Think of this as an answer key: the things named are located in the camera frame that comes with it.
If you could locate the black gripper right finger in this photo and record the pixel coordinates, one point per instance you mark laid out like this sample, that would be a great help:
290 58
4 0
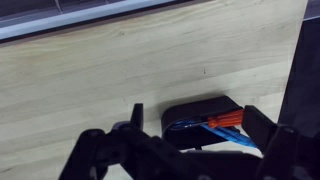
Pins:
259 128

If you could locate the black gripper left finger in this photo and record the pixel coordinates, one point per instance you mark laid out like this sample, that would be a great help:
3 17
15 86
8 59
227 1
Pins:
137 116

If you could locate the orange handled screwdriver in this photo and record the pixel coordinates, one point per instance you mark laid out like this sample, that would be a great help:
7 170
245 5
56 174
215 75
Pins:
228 119

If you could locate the black holder object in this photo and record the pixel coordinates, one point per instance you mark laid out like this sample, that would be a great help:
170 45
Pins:
194 137

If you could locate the blue tool in holder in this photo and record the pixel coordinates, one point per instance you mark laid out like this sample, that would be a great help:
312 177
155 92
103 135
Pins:
227 134

